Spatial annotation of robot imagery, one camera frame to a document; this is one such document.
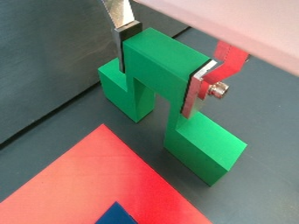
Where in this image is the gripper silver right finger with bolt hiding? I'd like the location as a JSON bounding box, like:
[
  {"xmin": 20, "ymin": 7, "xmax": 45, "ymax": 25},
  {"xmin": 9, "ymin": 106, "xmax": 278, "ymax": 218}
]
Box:
[{"xmin": 181, "ymin": 41, "xmax": 248, "ymax": 118}]

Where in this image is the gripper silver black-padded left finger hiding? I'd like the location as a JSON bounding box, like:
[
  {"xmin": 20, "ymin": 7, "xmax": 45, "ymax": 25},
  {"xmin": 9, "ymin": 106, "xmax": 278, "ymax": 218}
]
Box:
[{"xmin": 100, "ymin": 0, "xmax": 143, "ymax": 73}]

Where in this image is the green S-shaped block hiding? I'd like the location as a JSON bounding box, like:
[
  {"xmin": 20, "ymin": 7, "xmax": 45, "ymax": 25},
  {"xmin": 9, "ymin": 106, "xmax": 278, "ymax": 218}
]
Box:
[{"xmin": 97, "ymin": 28, "xmax": 247, "ymax": 186}]

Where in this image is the red puzzle board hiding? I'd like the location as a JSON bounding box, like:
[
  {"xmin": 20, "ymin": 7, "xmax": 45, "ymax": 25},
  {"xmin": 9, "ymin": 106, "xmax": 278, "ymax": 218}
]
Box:
[{"xmin": 0, "ymin": 125, "xmax": 212, "ymax": 224}]

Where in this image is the dark grey table mat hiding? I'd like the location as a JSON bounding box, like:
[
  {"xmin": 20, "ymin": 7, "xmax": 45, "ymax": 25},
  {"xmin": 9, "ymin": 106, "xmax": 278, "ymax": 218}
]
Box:
[{"xmin": 0, "ymin": 25, "xmax": 299, "ymax": 224}]

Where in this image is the dark blue block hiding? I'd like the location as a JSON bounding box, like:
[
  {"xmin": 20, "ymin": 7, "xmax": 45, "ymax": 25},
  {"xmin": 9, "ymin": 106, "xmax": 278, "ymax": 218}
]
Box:
[{"xmin": 95, "ymin": 202, "xmax": 137, "ymax": 224}]

